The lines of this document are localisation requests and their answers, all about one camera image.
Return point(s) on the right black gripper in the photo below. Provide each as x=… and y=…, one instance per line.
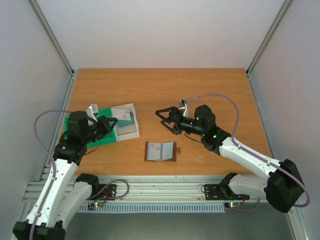
x=175, y=120

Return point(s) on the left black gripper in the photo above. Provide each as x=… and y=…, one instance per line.
x=103, y=119

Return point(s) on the white blossom VIP card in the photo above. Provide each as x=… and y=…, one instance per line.
x=121, y=114

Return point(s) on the brown leather card holder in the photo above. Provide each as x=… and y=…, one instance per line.
x=174, y=159

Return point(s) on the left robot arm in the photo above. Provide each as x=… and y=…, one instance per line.
x=53, y=211

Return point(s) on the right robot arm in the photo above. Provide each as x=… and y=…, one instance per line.
x=278, y=182

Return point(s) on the teal card stack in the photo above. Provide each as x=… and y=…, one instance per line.
x=125, y=123

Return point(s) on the grey card in holder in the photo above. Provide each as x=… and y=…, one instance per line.
x=167, y=150

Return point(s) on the green two-compartment bin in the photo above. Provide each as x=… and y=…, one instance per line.
x=88, y=135

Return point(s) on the white plastic bin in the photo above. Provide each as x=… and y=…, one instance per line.
x=127, y=126

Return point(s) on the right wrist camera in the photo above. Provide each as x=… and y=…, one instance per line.
x=183, y=106

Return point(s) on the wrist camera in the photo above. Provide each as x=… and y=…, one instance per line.
x=183, y=106
x=92, y=111

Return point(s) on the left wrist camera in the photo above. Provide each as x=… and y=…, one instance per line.
x=92, y=111

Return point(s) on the aluminium front rail frame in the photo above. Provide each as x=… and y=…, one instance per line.
x=155, y=187

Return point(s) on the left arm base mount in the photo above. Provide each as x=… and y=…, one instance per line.
x=110, y=192

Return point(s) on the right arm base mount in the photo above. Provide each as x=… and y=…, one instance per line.
x=214, y=192

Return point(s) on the grey slotted cable duct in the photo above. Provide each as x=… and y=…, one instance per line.
x=143, y=208

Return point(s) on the left aluminium frame post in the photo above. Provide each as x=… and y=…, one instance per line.
x=52, y=37

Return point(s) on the aluminium frame post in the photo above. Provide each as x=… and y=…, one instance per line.
x=52, y=37
x=285, y=6

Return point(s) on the right aluminium frame post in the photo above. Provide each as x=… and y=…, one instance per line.
x=285, y=6

